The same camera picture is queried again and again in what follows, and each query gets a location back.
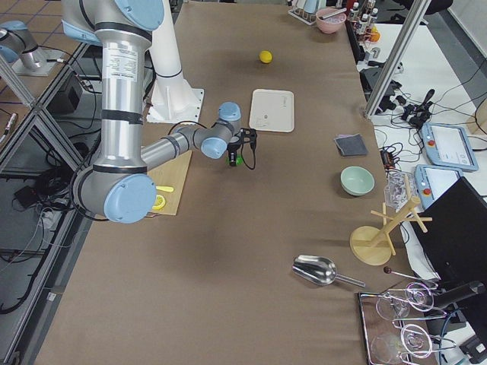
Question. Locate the yellow toy knife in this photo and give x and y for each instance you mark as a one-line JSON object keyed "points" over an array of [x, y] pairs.
{"points": [[165, 188]]}

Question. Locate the wooden mug tree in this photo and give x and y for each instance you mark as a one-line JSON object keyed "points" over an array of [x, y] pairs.
{"points": [[374, 246]]}

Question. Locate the yellow lemon slice toy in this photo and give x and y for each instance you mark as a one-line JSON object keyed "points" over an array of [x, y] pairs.
{"points": [[159, 203]]}

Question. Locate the black wire glass rack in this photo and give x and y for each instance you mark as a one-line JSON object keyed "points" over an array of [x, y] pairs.
{"points": [[395, 325]]}

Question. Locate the pink bowl of ice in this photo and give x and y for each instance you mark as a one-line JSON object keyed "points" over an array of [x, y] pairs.
{"points": [[332, 24]]}

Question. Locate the black monitor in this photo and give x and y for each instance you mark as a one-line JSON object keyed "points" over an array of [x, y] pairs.
{"points": [[455, 243]]}

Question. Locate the yellow lemon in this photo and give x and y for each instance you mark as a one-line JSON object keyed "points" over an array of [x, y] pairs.
{"points": [[265, 56]]}

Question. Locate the wooden cutting board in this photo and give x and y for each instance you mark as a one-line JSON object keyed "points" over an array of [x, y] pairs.
{"points": [[172, 174]]}

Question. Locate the white rabbit tray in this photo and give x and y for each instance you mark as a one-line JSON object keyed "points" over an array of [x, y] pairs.
{"points": [[272, 110]]}

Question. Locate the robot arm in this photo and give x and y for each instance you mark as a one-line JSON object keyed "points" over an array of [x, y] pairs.
{"points": [[17, 43], [117, 185]]}

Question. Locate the grey folded cloth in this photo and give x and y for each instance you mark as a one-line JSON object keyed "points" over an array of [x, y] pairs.
{"points": [[350, 145]]}

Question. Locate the teach pendant tablet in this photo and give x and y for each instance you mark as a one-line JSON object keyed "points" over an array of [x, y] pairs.
{"points": [[433, 181], [448, 146]]}

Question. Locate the green bowl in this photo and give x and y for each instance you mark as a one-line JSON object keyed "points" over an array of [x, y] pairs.
{"points": [[357, 181]]}

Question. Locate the metal scoop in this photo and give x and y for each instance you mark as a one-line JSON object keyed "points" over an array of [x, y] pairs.
{"points": [[320, 271]]}

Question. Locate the aluminium frame post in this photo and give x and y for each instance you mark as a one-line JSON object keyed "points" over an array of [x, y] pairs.
{"points": [[408, 29]]}

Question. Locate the metal black-tipped tool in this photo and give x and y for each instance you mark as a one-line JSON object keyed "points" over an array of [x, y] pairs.
{"points": [[325, 13]]}

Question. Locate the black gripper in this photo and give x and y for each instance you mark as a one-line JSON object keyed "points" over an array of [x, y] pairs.
{"points": [[233, 148]]}

